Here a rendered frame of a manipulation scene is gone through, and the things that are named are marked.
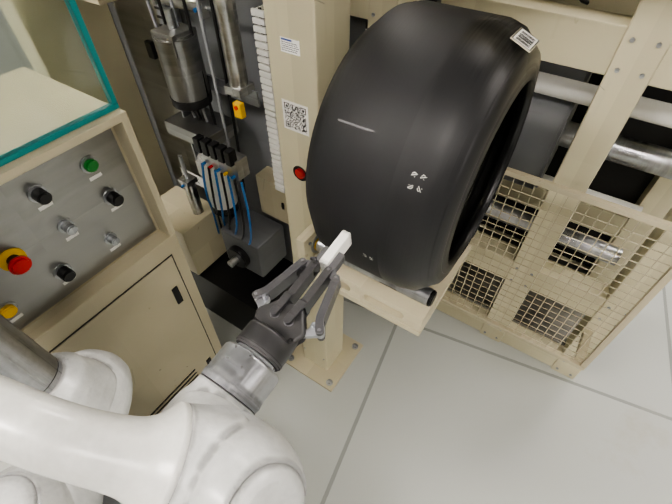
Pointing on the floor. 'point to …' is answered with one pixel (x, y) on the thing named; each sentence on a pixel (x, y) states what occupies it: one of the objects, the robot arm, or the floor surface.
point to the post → (295, 91)
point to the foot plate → (329, 367)
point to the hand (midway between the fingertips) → (336, 251)
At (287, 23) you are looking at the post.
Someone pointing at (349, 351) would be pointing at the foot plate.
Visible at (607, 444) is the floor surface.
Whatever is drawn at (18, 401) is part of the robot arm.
